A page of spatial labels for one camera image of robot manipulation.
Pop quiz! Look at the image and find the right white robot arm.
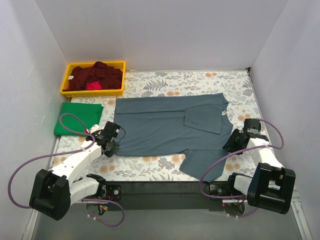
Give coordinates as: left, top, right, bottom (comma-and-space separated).
222, 118, 296, 215

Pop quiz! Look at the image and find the folded green t shirt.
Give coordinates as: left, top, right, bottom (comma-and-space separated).
53, 102, 105, 137

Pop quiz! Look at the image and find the pink t shirt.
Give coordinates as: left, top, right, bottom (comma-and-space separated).
86, 81, 103, 91

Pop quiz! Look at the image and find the blue-grey t shirt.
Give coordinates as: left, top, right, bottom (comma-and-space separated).
114, 93, 233, 182

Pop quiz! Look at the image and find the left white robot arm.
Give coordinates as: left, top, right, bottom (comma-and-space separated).
29, 121, 122, 220

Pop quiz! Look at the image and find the purple cable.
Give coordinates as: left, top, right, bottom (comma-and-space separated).
7, 113, 126, 228
199, 118, 285, 218

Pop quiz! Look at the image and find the dark red t shirt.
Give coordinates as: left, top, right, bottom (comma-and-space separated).
64, 61, 123, 92

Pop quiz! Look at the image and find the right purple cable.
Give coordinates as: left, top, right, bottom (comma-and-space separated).
199, 118, 285, 218

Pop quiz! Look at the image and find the floral table mat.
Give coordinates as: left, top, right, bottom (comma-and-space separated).
54, 71, 262, 182

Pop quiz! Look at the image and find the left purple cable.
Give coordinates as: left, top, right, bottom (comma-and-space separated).
7, 113, 126, 228

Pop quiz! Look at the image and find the aluminium frame rail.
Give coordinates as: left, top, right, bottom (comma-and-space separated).
291, 186, 313, 240

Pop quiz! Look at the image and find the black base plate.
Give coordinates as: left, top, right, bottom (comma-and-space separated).
89, 181, 226, 212

